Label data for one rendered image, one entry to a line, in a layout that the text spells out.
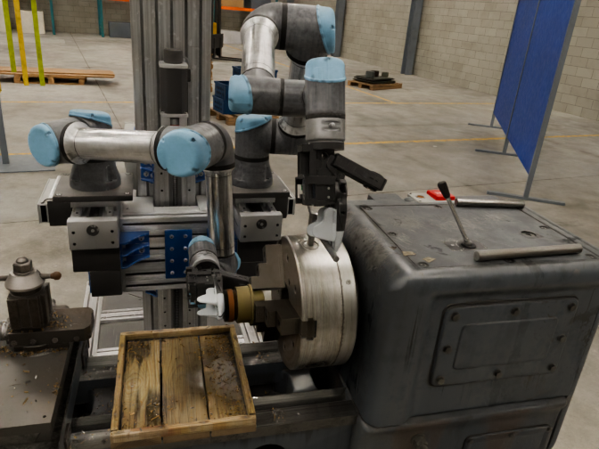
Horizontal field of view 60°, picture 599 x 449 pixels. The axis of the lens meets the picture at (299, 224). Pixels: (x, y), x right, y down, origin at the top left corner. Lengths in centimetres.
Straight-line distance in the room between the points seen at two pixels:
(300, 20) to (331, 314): 74
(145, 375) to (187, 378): 10
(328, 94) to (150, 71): 94
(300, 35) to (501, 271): 75
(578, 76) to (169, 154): 1222
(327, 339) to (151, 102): 104
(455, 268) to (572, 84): 1219
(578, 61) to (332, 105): 1233
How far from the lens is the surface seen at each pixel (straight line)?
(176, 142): 129
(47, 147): 154
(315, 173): 96
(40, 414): 116
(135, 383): 132
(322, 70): 97
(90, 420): 129
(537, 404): 148
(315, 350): 114
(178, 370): 135
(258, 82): 106
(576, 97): 1314
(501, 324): 124
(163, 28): 178
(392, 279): 107
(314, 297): 109
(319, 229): 96
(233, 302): 118
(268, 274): 122
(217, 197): 146
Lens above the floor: 173
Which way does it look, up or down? 23 degrees down
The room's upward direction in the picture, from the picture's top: 5 degrees clockwise
